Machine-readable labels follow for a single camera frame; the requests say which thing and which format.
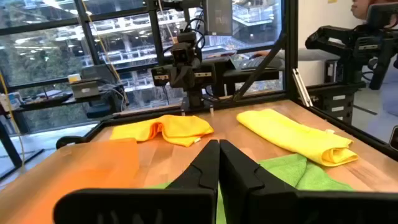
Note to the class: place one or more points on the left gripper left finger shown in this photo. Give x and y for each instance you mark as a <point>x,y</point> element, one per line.
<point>140,207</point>

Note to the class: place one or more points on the white cabinet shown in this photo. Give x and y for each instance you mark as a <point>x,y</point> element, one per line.
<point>314,68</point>

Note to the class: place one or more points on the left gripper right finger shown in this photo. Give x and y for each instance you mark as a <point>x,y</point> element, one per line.
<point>311,208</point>

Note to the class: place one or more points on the black robot stand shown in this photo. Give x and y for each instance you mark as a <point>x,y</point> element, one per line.
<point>335,102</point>

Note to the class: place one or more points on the yellow microfiber towel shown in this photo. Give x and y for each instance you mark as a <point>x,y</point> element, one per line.
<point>295,137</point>

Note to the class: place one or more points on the small yellow box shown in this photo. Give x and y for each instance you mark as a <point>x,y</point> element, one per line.
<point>74,78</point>

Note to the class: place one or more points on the orange translucent plastic basket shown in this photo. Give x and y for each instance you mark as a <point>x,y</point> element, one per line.
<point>77,168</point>

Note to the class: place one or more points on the grey hanging box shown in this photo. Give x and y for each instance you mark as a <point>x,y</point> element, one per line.
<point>217,18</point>

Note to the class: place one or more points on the person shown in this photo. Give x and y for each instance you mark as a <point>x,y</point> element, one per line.
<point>360,9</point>

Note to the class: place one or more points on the black neighbouring robot arm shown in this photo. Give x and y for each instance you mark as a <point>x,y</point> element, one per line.
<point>342,35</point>

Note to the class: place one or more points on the black chair headrest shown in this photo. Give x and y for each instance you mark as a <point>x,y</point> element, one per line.
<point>382,15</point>

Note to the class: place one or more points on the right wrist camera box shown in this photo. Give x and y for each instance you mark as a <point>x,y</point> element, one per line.
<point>182,54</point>

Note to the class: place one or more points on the orange microfiber towel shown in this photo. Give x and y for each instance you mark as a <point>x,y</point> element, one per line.
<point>180,127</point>

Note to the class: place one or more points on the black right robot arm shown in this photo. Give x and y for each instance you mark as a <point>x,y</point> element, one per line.
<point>194,99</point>

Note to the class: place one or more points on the green microfiber towel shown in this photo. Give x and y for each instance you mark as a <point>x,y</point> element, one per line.
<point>286,169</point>

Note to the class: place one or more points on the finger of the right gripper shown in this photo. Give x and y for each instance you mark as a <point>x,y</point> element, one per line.
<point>178,79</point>
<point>189,79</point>

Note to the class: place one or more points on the grey device box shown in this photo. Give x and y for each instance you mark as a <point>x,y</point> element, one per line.
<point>84,89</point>

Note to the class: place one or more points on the silver aluminium strip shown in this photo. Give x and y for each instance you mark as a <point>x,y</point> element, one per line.
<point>302,88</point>

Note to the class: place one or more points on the black cluttered desk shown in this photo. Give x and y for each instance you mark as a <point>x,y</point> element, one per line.
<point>46,104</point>

